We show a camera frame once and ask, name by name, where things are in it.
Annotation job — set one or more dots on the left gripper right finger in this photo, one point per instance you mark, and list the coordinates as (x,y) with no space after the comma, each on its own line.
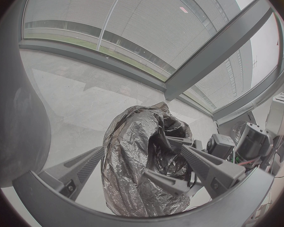
(217,174)

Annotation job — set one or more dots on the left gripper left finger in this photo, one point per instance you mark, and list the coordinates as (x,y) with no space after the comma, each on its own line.
(68,174)

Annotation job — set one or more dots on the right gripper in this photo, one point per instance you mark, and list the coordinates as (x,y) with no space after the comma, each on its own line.
(199,145)

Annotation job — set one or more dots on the black plastic bag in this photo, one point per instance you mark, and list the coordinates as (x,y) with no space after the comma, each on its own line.
(130,150)

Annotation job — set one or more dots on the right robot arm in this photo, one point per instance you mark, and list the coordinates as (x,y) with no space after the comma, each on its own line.
(255,141)

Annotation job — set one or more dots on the window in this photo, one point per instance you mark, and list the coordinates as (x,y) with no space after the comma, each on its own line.
(227,55)

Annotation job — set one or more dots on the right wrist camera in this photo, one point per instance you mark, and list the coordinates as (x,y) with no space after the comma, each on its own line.
(221,146)

